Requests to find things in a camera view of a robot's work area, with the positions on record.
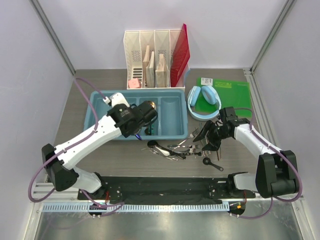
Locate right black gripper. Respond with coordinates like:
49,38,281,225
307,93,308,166
193,120,231,152

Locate purple handled utensil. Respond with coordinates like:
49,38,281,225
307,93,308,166
135,134,142,141

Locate gold spoon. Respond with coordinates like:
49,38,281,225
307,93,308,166
149,101,157,110

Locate blue plastic cutlery tray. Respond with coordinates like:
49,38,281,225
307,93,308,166
83,88,188,141

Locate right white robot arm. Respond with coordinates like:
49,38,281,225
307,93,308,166
194,107,303,202

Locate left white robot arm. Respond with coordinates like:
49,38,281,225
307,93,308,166
41,92,158,200

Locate silver fork upper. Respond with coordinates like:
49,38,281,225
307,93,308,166
178,127,200,146

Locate silver fork right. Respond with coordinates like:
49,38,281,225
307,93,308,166
194,150,211,157

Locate black measuring spoon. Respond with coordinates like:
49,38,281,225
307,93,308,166
202,157,224,172

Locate pink cube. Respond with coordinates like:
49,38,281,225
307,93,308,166
128,78,141,89

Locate blue headphones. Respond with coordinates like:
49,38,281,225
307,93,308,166
187,85,222,121

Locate wooden board middle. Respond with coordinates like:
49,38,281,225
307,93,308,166
146,51,156,88

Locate white ceramic spoon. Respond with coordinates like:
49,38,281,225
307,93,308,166
155,146,171,157

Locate green cutting mat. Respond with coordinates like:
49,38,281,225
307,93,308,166
197,77,252,109

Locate wooden board right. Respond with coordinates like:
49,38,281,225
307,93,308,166
155,53,167,88

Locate light wooden board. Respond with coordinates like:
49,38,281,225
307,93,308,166
142,45,150,88

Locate white file organizer rack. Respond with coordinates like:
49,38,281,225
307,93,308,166
123,29,181,90

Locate patterned handle fork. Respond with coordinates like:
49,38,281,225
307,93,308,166
175,152,198,160

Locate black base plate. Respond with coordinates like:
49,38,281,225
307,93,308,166
89,176,256,206

